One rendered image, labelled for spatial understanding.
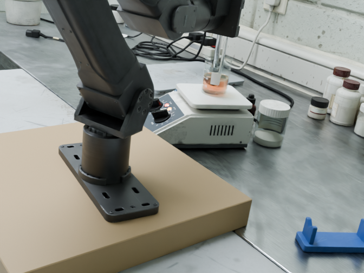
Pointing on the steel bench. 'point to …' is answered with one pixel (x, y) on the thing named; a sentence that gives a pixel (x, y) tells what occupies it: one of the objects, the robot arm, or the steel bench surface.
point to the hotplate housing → (207, 127)
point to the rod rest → (330, 240)
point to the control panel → (175, 113)
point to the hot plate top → (226, 102)
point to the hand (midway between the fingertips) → (232, 10)
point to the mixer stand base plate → (180, 75)
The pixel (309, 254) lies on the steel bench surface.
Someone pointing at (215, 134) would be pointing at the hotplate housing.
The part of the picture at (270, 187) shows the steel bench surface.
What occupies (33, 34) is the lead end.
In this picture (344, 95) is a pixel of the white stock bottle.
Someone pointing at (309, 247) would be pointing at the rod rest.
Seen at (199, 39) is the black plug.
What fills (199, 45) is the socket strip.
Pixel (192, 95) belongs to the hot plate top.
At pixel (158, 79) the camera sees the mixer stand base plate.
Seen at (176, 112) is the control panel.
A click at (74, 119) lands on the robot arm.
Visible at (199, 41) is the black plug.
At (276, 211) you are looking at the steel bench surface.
